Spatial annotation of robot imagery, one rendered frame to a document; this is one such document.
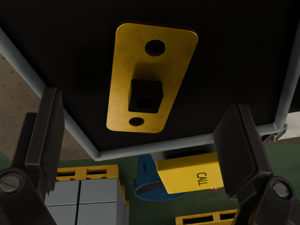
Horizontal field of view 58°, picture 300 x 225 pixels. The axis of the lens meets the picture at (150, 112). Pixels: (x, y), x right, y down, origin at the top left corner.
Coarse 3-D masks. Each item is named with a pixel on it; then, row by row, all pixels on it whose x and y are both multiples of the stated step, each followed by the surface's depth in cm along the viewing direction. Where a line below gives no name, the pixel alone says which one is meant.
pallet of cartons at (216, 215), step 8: (184, 216) 426; (192, 216) 423; (200, 216) 424; (208, 216) 426; (216, 216) 414; (176, 224) 422; (184, 224) 455; (192, 224) 416; (200, 224) 413; (208, 224) 412; (216, 224) 410; (224, 224) 406
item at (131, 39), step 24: (120, 24) 12; (144, 24) 12; (168, 24) 12; (120, 48) 13; (144, 48) 13; (168, 48) 13; (192, 48) 13; (120, 72) 14; (144, 72) 14; (168, 72) 14; (120, 96) 15; (144, 96) 14; (168, 96) 16; (120, 120) 17; (144, 120) 17
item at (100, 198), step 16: (64, 176) 269; (80, 176) 268; (96, 176) 267; (112, 176) 267; (64, 192) 260; (80, 192) 259; (96, 192) 259; (112, 192) 258; (48, 208) 251; (64, 208) 250; (80, 208) 249; (96, 208) 249; (112, 208) 249; (128, 208) 353; (64, 224) 242; (80, 224) 241; (96, 224) 241; (112, 224) 240; (128, 224) 342
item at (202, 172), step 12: (192, 156) 24; (204, 156) 24; (216, 156) 24; (168, 168) 24; (180, 168) 24; (192, 168) 24; (204, 168) 24; (216, 168) 24; (168, 180) 26; (180, 180) 26; (192, 180) 26; (204, 180) 26; (216, 180) 26; (168, 192) 28
